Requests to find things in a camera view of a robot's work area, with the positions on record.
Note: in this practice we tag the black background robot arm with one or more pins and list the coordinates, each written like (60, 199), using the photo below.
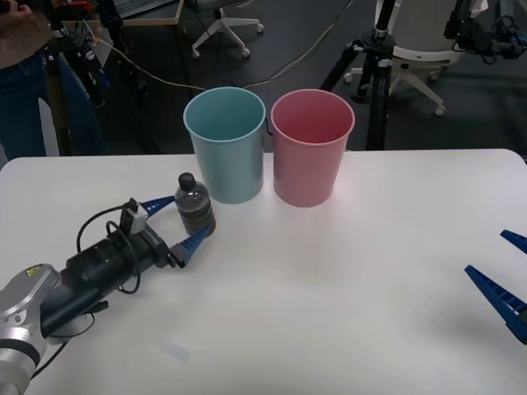
(473, 35)

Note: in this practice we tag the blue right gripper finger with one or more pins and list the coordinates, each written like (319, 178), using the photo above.
(516, 240)
(500, 298)

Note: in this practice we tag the pink plastic bin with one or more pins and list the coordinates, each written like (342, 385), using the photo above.
(306, 168)

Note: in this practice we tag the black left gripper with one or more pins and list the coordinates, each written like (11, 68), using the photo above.
(156, 251)

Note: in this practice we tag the wooden-edged desk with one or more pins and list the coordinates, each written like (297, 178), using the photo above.
(175, 20)

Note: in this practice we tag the black tripod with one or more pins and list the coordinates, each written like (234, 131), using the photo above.
(379, 94)

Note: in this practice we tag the person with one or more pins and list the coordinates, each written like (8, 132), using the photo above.
(20, 94)

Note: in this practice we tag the pale blue plastic bin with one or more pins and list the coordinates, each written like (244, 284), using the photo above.
(230, 164)

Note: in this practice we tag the black camera stand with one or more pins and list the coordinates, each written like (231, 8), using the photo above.
(92, 70)

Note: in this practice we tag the clear bottle with black cap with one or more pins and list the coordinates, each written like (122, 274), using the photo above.
(194, 205)

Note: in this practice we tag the silver and black left arm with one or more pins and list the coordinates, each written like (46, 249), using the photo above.
(24, 288)

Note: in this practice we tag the white office chair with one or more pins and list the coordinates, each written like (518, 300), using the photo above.
(218, 31)
(424, 55)

